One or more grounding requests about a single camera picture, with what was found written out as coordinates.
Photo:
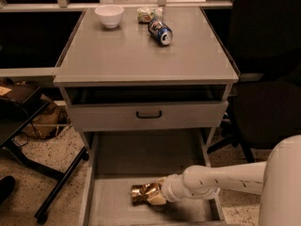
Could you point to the grey drawer cabinet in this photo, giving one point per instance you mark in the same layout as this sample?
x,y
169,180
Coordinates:
x,y
125,65

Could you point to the green white snack bag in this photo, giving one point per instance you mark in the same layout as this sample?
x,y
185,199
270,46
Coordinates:
x,y
146,15

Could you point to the open grey lower drawer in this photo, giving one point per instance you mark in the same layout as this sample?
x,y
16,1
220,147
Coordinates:
x,y
119,160

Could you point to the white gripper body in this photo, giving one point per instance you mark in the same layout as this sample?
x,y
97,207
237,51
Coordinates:
x,y
169,188

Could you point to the black side table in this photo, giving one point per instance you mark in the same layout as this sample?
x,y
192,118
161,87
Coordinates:
x,y
9,129

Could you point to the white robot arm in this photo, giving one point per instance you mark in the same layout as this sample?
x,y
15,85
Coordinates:
x,y
277,180

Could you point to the black office chair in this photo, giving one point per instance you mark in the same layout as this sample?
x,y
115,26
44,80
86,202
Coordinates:
x,y
264,40

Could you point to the black shoe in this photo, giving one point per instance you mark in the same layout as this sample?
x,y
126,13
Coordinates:
x,y
7,185

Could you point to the white bowl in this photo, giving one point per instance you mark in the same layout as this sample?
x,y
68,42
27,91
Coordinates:
x,y
109,15

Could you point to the crushed orange can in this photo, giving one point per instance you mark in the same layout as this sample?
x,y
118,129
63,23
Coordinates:
x,y
146,193

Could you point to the blue soda can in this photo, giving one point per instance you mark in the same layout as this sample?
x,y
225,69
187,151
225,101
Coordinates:
x,y
161,32

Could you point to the closed grey upper drawer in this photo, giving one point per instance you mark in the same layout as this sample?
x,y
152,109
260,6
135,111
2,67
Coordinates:
x,y
121,117

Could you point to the brown bag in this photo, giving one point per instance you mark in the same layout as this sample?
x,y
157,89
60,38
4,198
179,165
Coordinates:
x,y
47,116

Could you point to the black drawer handle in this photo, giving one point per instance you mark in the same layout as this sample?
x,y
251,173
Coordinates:
x,y
148,115

